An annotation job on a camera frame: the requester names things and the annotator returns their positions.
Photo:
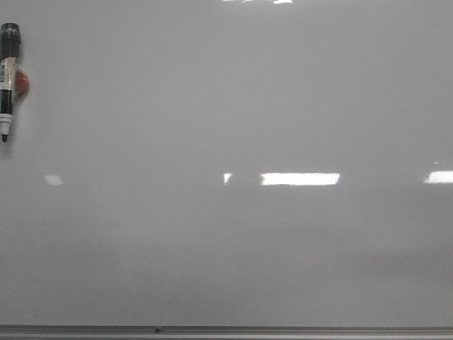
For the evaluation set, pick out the black white whiteboard marker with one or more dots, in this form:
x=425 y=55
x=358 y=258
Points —
x=10 y=53

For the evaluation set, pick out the red round magnet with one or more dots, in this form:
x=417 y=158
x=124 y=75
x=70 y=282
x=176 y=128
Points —
x=22 y=84

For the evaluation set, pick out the white whiteboard with aluminium frame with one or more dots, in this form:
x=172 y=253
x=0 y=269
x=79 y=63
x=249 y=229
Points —
x=229 y=169

